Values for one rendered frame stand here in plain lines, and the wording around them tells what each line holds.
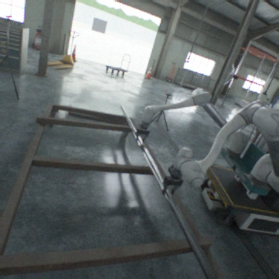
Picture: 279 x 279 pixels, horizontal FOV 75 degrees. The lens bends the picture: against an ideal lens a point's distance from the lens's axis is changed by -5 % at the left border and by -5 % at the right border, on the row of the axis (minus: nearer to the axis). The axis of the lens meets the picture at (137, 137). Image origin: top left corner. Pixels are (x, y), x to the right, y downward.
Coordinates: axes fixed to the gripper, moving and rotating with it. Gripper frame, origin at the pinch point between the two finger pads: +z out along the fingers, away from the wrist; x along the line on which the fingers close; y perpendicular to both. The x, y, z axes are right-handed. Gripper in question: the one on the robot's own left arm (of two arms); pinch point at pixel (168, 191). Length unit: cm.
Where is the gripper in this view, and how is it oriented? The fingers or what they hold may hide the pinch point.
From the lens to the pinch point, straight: 150.3
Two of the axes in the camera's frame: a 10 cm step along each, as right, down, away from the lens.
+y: 2.5, 4.7, -8.5
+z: -2.8, 8.7, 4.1
